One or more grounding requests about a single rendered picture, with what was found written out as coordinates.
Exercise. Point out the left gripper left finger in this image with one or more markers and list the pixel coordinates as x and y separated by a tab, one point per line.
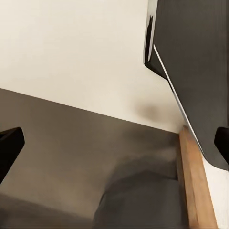
11	143

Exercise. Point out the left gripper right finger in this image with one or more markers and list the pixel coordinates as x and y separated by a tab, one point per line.
221	142

